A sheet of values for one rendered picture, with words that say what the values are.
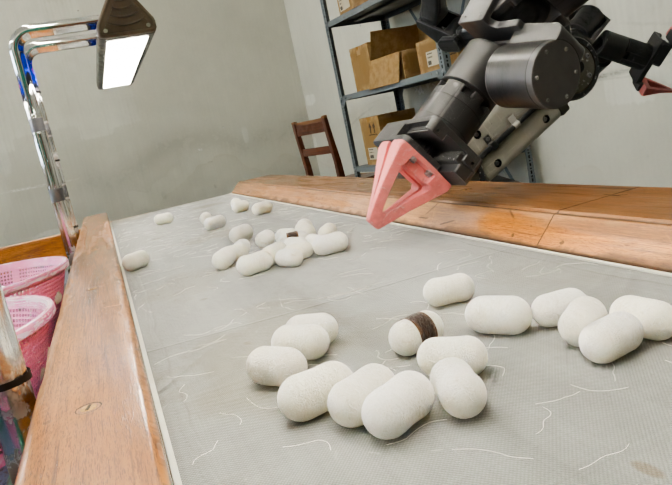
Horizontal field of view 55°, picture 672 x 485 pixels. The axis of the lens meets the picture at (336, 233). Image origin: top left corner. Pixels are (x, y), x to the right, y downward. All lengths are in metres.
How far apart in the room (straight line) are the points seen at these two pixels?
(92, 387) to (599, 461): 0.23
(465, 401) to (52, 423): 0.18
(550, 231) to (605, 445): 0.29
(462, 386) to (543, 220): 0.29
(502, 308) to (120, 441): 0.19
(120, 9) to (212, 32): 4.46
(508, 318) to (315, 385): 0.11
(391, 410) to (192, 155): 5.04
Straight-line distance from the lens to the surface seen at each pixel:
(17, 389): 0.39
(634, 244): 0.46
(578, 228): 0.50
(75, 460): 0.28
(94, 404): 0.33
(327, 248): 0.63
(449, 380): 0.27
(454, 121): 0.60
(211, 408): 0.35
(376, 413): 0.26
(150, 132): 5.22
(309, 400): 0.29
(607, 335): 0.31
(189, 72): 5.33
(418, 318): 0.35
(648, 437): 0.26
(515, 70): 0.58
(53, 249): 1.65
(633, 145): 2.94
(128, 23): 0.98
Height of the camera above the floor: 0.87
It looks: 10 degrees down
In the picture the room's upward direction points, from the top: 12 degrees counter-clockwise
